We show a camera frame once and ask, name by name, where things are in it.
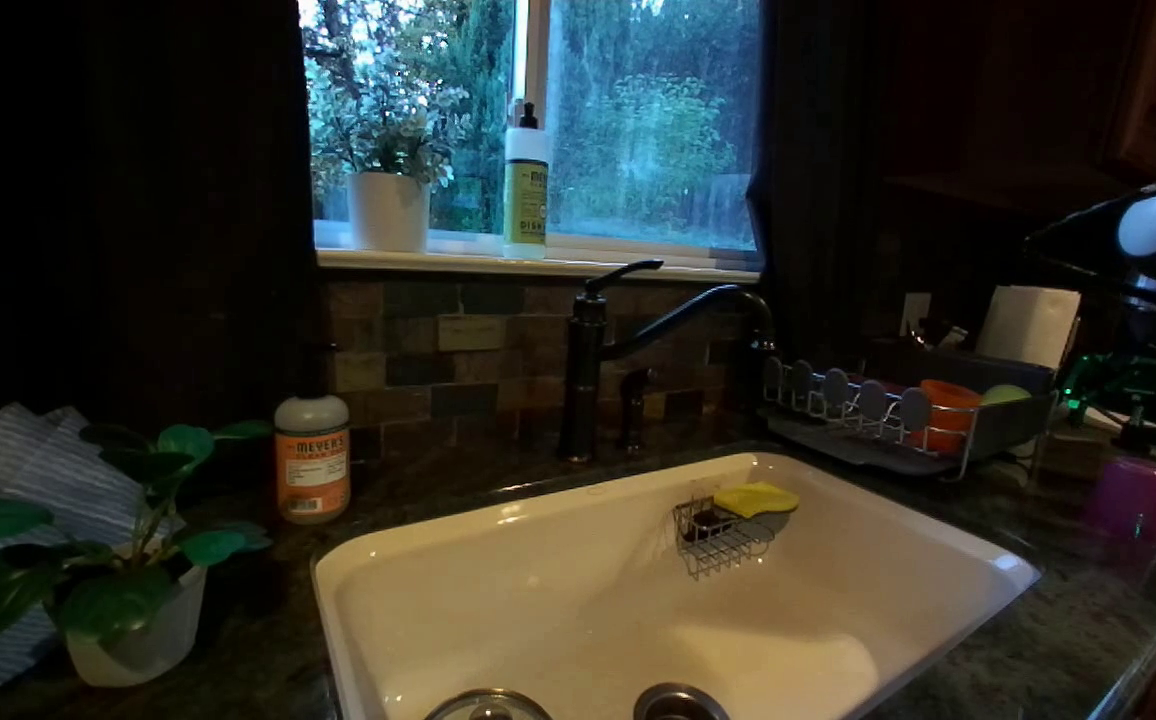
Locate purple plastic cup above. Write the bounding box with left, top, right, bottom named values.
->
left=1088, top=450, right=1156, bottom=571

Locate metal dish rack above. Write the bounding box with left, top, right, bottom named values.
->
left=756, top=347, right=1063, bottom=479

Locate orange plastic cup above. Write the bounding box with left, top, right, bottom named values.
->
left=915, top=377, right=989, bottom=465

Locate light green dish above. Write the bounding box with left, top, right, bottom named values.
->
left=980, top=379, right=1037, bottom=411

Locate striped dish towel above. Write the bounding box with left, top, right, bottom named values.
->
left=0, top=400, right=150, bottom=687

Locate dark bronze faucet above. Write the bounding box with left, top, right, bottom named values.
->
left=556, top=255, right=775, bottom=465

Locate green label spray bottle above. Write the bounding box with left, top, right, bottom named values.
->
left=501, top=98, right=556, bottom=247

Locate yellow sponge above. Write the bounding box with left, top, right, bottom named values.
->
left=712, top=477, right=805, bottom=524

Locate windowsill plant in white pot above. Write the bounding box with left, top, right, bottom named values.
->
left=331, top=117, right=450, bottom=255

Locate orange lidded jar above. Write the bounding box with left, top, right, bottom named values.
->
left=266, top=388, right=356, bottom=528

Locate dark curtain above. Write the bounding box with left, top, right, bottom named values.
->
left=743, top=0, right=899, bottom=363
left=0, top=0, right=326, bottom=443

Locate white ceramic sink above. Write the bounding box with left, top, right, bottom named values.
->
left=311, top=450, right=1043, bottom=720

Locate sink drain strainer with stopper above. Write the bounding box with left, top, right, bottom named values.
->
left=421, top=684, right=556, bottom=720

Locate open metal sink drain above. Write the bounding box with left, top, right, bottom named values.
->
left=626, top=682, right=737, bottom=720

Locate white paper towel roll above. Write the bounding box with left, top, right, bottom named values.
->
left=970, top=282, right=1083, bottom=371

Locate small brown block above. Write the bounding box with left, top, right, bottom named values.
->
left=1029, top=430, right=1115, bottom=487

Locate green plant in white pot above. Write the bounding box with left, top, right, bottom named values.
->
left=0, top=418, right=276, bottom=692

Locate wire sponge caddy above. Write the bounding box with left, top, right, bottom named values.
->
left=667, top=491, right=795, bottom=581

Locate white wall outlet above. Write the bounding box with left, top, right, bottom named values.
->
left=894, top=290, right=935, bottom=339

